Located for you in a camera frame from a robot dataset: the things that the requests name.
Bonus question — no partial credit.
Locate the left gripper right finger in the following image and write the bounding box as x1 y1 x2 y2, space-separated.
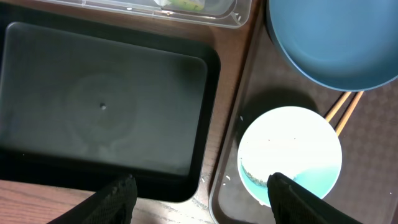
267 172 361 224

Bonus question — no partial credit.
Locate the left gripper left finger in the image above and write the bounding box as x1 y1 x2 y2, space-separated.
49 175 137 224

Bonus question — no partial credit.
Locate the light blue bowl with rice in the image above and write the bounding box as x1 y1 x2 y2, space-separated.
237 106 342 207

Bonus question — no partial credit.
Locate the yellow green wrapper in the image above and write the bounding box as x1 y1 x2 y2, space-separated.
154 0 205 11

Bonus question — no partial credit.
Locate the brown serving tray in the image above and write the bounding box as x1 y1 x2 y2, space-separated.
209 5 397 223

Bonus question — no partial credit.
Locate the black tray bin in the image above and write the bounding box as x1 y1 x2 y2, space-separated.
1 2 221 202

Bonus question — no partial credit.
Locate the wooden chopstick left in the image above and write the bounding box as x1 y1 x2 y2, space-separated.
325 91 351 122

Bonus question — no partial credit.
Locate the wooden chopstick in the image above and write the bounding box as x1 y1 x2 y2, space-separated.
325 91 351 122
335 91 364 136

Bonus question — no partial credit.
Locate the wooden chopstick right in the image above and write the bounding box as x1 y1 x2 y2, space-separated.
335 91 364 136

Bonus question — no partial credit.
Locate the blue plate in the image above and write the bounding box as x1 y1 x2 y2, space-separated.
266 0 397 91

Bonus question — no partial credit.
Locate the clear plastic bin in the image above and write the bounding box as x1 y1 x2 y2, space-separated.
43 0 252 29

